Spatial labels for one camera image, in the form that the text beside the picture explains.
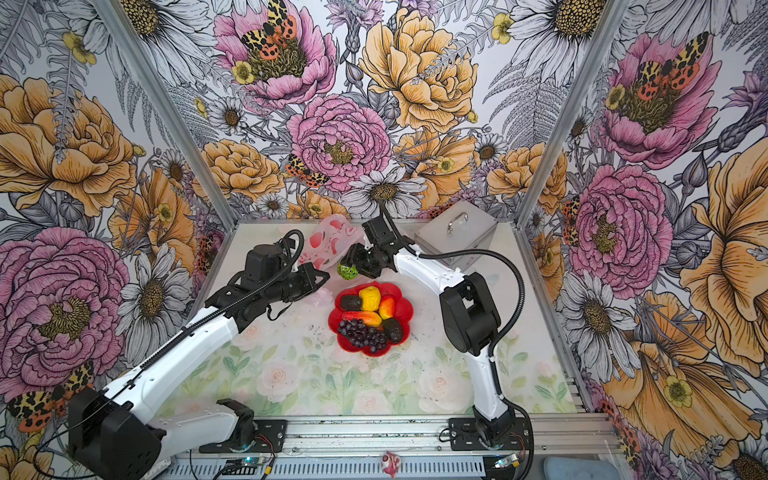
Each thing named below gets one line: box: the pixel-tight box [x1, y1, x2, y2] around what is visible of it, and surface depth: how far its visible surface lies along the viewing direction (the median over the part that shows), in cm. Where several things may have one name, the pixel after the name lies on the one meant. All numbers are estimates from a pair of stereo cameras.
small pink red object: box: [382, 451, 401, 478], surface depth 69 cm
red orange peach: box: [379, 298, 394, 320], surface depth 96 cm
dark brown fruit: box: [382, 318, 403, 344], surface depth 88 cm
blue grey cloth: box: [543, 456, 621, 480], surface depth 69 cm
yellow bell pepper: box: [359, 286, 381, 311], surface depth 94 cm
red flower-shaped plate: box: [328, 281, 414, 357], surface depth 92 cm
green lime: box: [337, 264, 359, 280], surface depth 92 cm
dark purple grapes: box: [338, 319, 387, 353], surface depth 88 cm
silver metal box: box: [414, 200, 499, 271], surface depth 101 cm
